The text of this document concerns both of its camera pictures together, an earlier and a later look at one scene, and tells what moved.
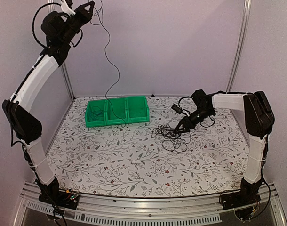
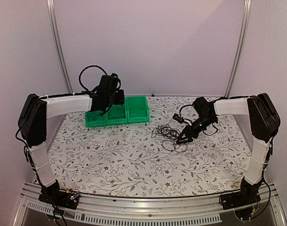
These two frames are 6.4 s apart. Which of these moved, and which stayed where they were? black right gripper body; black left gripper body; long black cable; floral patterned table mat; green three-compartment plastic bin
Moved: long black cable; black right gripper body; black left gripper body
Stayed: floral patterned table mat; green three-compartment plastic bin
